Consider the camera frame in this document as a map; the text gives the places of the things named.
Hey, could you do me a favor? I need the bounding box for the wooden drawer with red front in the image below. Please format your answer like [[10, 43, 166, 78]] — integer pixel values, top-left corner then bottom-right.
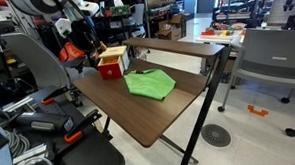
[[96, 55, 126, 82]]

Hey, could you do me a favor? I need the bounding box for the green circuit board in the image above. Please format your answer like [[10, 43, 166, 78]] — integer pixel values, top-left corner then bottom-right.
[[109, 4, 132, 17]]

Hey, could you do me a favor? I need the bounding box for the white tray of colourful toys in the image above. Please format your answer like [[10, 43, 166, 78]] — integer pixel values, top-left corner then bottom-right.
[[194, 20, 248, 47]]

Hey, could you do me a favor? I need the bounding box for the light wooden slotted box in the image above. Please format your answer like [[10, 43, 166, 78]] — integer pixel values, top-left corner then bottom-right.
[[97, 44, 132, 72]]

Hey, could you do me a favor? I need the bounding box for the white chair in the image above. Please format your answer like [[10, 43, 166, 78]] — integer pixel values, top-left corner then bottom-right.
[[130, 2, 148, 38]]

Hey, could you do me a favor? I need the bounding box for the grey chair at left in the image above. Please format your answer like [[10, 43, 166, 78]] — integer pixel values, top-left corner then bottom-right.
[[0, 29, 100, 101]]

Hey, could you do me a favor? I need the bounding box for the orange floor tape bracket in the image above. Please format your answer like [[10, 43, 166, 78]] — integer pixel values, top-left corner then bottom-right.
[[247, 103, 270, 118]]

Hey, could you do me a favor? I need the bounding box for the grey plastic chair on casters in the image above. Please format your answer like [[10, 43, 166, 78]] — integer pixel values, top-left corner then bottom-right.
[[213, 26, 295, 141]]

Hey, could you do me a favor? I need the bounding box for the brown raised desk shelf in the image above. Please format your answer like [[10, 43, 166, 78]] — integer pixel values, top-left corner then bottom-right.
[[122, 33, 226, 63]]

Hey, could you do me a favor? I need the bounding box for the black metal table frame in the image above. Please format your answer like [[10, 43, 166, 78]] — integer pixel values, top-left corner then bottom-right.
[[155, 45, 237, 165]]

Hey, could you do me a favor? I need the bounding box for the round floor drain grate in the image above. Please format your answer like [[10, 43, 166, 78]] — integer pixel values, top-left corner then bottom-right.
[[200, 122, 232, 149]]

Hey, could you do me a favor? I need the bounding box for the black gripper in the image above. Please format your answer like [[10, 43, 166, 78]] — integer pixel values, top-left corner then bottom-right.
[[72, 18, 100, 54]]

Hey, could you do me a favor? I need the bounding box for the black clamp with orange grip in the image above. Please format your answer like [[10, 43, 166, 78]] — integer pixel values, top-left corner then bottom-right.
[[40, 85, 73, 106], [62, 108, 105, 145]]

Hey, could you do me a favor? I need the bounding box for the green cloth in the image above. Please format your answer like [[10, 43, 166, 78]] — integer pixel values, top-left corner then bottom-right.
[[122, 67, 178, 104]]

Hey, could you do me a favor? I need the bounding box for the grey cable bundle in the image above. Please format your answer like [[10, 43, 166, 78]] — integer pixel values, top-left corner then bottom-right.
[[3, 127, 33, 161]]

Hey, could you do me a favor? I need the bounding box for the orange bag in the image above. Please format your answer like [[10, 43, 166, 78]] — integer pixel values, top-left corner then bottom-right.
[[58, 40, 87, 63]]

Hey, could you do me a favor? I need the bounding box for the brown cardboard box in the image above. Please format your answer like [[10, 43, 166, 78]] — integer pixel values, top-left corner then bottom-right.
[[154, 13, 184, 42]]

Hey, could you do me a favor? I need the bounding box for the black handheld device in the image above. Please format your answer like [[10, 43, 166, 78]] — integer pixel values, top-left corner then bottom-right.
[[12, 110, 76, 135]]

